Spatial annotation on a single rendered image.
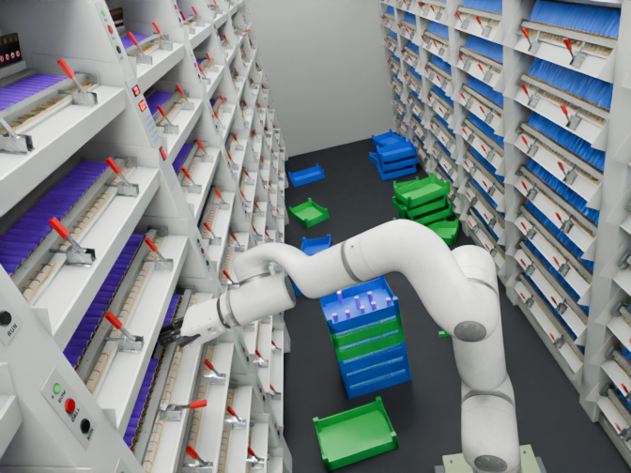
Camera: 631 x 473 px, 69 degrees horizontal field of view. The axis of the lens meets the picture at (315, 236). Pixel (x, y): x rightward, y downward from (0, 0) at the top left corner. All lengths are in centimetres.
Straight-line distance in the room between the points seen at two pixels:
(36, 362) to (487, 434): 86
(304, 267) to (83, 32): 69
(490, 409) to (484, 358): 19
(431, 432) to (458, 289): 130
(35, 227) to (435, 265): 70
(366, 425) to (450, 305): 134
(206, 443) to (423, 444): 103
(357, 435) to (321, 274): 127
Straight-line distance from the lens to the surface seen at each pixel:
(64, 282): 82
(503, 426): 114
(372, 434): 208
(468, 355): 100
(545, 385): 223
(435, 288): 84
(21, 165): 75
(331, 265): 89
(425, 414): 212
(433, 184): 325
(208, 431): 128
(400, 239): 83
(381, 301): 202
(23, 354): 67
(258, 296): 102
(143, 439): 102
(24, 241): 91
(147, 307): 104
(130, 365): 92
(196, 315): 110
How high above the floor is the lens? 169
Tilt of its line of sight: 30 degrees down
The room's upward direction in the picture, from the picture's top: 15 degrees counter-clockwise
